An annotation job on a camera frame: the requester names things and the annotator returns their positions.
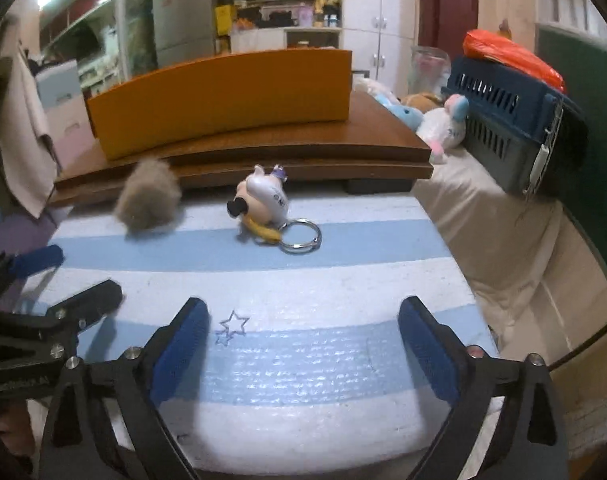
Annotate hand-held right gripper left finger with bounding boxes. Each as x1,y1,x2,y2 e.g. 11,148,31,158
38,296,212,480

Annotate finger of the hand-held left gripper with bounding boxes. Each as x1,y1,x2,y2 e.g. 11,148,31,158
48,280,124,328
0,245,65,291

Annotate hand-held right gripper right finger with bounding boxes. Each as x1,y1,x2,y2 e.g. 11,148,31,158
398,296,569,480

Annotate brown fur pompom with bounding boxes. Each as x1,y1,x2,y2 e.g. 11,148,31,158
114,157,183,235

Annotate white figurine keychain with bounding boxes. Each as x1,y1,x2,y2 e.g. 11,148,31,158
227,164,323,255

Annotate orange curved board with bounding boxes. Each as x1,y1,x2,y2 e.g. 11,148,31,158
87,49,354,161

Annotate brown wooden desktop board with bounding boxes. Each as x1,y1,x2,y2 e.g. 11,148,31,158
48,91,433,207

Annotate person's left hand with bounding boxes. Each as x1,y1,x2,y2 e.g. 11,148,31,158
0,401,35,467

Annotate purple cushion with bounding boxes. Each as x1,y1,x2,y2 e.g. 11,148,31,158
0,212,59,311

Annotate beige cloth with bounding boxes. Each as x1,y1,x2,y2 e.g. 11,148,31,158
0,42,59,218

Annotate cream bed sheet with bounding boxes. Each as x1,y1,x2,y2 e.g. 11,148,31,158
413,150,607,361

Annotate blue white striped foam mat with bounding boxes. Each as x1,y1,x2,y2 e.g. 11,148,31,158
24,195,499,466

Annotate pastel plastic drawer unit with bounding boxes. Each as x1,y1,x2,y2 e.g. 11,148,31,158
36,60,97,171

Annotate white unicorn plush toy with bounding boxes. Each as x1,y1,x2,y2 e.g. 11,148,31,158
416,94,470,162

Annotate blue plush toy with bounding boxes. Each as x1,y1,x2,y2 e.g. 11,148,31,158
376,92,424,128

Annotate blue pet carrier crate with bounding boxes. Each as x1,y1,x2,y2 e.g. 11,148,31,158
441,55,587,201

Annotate brown plush toy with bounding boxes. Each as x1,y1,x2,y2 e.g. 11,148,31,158
401,91,441,111

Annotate green board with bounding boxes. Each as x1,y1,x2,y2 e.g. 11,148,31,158
536,25,607,271

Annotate grey refrigerator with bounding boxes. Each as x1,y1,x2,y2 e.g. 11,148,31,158
151,0,219,68

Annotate clear plastic jar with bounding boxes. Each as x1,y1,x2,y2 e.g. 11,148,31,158
410,46,451,96

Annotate yellow box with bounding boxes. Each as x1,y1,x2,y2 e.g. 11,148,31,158
214,5,234,37

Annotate white shelf unit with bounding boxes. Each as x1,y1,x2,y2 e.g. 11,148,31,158
231,27,344,53

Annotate orange plastic bag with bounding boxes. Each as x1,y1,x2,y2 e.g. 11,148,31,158
462,30,567,93

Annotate white cabinet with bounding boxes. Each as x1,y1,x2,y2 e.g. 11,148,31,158
342,0,417,93

